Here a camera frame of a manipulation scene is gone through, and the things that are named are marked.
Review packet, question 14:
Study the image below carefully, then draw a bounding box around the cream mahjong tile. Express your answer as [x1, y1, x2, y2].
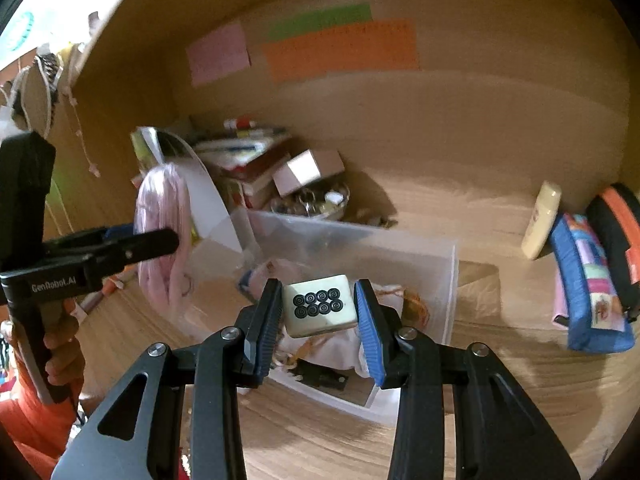
[281, 274, 360, 338]

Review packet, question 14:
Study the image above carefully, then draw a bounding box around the black rectangular gadget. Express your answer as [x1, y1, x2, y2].
[294, 360, 351, 390]

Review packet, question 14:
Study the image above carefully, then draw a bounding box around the metal bowl of trinkets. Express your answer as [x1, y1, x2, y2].
[270, 182, 351, 221]

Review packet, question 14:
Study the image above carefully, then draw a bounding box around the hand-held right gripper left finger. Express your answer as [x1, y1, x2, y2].
[50, 277, 285, 480]

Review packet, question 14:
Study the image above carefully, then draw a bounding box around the person's left forearm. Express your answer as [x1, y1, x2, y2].
[0, 375, 83, 466]

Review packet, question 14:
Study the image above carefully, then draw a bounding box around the small pink cardboard box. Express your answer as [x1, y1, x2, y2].
[272, 150, 346, 197]

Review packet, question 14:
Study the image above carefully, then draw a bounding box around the hanging bead string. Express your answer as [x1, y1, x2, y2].
[64, 87, 101, 178]

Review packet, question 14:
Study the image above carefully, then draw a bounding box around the black orange zip case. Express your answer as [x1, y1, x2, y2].
[585, 183, 640, 321]

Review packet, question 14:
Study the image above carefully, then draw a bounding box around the woven hanging ornament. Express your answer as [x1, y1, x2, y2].
[10, 42, 68, 136]

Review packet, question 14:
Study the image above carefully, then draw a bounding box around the cream lotion bottle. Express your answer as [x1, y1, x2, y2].
[521, 181, 562, 260]

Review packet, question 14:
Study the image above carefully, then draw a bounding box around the pink pencil case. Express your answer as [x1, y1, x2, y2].
[552, 280, 571, 330]

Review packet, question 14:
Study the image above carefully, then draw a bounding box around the pink cable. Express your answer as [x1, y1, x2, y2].
[134, 160, 201, 321]

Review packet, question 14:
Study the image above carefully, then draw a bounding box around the teal rimmed white disc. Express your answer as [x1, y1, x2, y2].
[0, 10, 36, 53]

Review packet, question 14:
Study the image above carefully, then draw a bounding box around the pink sticky note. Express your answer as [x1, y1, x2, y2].
[186, 22, 251, 87]

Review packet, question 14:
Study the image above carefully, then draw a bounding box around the wooden desktop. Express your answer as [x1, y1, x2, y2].
[75, 170, 640, 480]

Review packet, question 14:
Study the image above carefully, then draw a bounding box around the green sticky note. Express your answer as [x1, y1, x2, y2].
[265, 3, 373, 41]

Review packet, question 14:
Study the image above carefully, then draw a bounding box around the clear plastic storage box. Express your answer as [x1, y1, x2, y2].
[235, 209, 460, 413]

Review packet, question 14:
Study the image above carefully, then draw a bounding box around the blue pencil case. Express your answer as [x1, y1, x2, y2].
[550, 212, 636, 353]

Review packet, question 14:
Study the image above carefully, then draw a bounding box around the person's left hand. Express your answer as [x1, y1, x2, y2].
[46, 305, 85, 402]

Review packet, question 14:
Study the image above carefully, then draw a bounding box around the stack of books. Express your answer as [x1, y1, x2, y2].
[192, 127, 293, 211]

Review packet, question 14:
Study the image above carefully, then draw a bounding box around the orange braided cord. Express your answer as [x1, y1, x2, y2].
[385, 282, 432, 328]

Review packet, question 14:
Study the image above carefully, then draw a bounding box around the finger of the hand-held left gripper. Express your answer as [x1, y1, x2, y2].
[92, 228, 180, 281]
[42, 223, 147, 261]

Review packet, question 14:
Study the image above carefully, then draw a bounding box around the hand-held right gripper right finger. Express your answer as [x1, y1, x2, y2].
[354, 278, 583, 480]

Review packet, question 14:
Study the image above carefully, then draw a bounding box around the yellow-green bottle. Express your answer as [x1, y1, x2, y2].
[131, 127, 163, 186]

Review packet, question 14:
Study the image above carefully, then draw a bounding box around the orange sticky note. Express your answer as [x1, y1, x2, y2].
[262, 19, 420, 83]

